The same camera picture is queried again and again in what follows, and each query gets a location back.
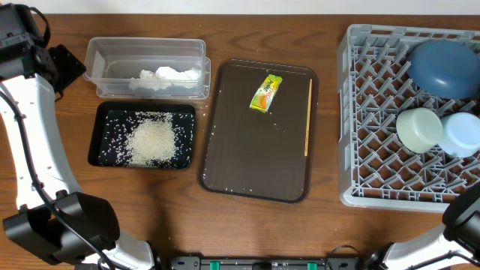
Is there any white tissue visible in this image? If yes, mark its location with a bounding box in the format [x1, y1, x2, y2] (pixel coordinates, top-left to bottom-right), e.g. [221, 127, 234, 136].
[129, 66, 202, 91]

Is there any pile of rice grains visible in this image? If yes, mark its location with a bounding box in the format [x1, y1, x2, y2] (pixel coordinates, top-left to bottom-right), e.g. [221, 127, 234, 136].
[99, 110, 194, 169]

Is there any mint green bowl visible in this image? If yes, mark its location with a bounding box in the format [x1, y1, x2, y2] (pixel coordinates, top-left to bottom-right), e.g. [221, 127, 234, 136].
[396, 107, 443, 153]

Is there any dark blue plate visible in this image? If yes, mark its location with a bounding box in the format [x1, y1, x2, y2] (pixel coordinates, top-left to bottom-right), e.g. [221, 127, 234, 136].
[407, 40, 479, 100]

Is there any light blue bowl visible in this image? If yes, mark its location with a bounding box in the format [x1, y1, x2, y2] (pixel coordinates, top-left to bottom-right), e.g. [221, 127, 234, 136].
[439, 112, 479, 158]

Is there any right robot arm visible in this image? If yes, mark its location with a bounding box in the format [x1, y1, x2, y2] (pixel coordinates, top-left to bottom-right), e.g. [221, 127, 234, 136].
[358, 189, 479, 269]

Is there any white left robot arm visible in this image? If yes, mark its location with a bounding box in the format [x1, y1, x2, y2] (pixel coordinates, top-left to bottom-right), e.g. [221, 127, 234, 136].
[1, 3, 157, 269]

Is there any black waste tray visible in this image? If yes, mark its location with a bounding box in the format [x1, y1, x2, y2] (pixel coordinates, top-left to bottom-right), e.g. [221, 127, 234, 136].
[88, 101, 196, 167]

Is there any grey dishwasher rack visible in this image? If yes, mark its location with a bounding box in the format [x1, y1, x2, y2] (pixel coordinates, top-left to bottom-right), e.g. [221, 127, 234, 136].
[337, 24, 479, 213]

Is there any clear plastic bin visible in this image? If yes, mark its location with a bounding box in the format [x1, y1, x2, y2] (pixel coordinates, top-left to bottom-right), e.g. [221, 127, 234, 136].
[84, 37, 211, 100]

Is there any dark brown serving tray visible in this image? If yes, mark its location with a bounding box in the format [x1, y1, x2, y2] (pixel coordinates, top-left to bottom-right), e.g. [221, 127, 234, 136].
[198, 59, 319, 203]

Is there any yellow green snack wrapper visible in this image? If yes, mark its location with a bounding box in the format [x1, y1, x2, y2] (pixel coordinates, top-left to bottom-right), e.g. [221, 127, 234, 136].
[250, 74, 283, 113]

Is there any wooden chopstick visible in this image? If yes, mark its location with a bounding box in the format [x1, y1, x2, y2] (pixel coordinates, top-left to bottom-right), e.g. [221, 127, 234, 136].
[304, 78, 313, 157]

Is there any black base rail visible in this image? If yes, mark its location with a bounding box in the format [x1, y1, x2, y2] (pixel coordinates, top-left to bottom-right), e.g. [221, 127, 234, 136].
[166, 256, 359, 270]

